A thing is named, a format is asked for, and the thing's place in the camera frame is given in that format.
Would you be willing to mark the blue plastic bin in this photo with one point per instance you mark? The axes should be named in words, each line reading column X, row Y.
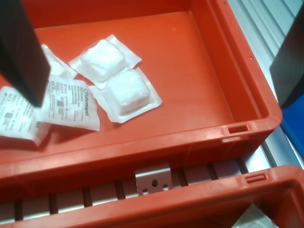
column 295, row 133

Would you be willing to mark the square gauze blister pack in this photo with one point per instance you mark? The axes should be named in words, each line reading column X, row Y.
column 128, row 92
column 102, row 60
column 59, row 67

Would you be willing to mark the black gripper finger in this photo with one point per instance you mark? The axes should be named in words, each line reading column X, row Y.
column 19, row 52
column 292, row 71

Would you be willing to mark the printed Fuhrmann bandage pack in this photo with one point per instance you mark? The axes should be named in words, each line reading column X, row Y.
column 69, row 104

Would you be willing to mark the red plastic crate white label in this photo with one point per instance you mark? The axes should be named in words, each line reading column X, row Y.
column 213, row 204

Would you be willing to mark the printed white bandage pack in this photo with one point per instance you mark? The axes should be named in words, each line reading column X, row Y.
column 16, row 118

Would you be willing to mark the metal angle bracket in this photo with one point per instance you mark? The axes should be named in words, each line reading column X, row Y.
column 152, row 175

